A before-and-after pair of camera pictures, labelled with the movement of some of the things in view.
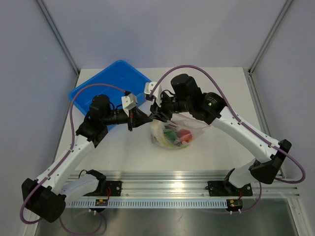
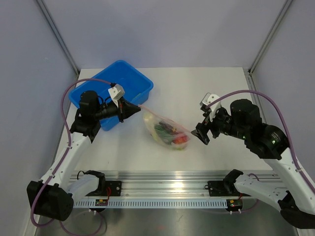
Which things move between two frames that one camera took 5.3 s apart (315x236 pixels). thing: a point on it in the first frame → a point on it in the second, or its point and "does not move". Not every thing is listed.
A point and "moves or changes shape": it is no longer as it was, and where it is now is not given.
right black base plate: x=224 y=188 does not move
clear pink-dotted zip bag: x=177 y=132 moves or changes shape
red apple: x=184 y=134 → x=179 y=139
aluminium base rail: x=187 y=184 does not move
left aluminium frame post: x=61 y=38 does not move
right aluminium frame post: x=270 y=34 does not move
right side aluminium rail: x=257 y=107 does not move
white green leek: x=166 y=136 moves or changes shape
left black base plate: x=112 y=188 does not move
